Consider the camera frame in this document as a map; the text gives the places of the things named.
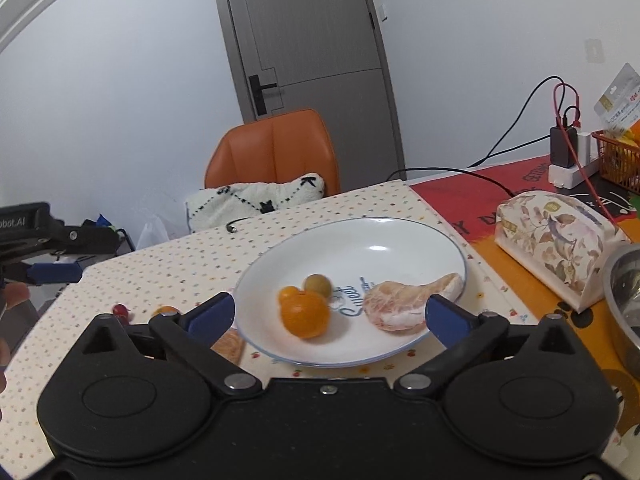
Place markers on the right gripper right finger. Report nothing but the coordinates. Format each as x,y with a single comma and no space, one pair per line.
466,338

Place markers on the white black patterned cushion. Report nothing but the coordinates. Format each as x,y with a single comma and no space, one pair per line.
213,207

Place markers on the black door handle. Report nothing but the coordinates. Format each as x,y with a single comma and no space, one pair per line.
257,90

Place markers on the grey door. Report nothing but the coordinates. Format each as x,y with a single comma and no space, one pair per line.
326,55

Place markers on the orange leather chair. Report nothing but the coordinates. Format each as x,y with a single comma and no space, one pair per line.
277,149

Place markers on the red plastic basket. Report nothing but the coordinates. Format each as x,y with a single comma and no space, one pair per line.
618,161

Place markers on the white power strip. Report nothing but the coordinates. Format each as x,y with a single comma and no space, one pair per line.
569,178

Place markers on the white ceramic plate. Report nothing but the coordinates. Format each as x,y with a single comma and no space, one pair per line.
355,255

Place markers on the red printed table mat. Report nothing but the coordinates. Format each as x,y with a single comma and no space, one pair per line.
469,204

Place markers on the peeled pomelo segment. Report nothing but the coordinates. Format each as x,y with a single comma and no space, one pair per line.
396,307
230,346

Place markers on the floral tissue box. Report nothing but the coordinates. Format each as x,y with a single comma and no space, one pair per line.
561,241

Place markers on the yellow snack bag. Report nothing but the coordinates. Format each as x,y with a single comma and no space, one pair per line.
618,107

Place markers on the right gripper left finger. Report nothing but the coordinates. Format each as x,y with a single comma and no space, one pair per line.
189,338

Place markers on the stainless steel bowl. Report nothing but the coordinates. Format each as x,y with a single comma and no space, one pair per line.
620,276

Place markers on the black charger adapter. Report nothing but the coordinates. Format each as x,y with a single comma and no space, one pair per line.
560,153

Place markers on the small orange tangerine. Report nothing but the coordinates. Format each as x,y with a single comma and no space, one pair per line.
288,293

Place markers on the black metal shelf rack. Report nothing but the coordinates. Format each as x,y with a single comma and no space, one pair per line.
105,238

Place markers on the large orange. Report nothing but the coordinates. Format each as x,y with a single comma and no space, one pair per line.
305,315

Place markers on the translucent plastic bag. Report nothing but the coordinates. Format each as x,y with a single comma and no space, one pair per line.
153,233

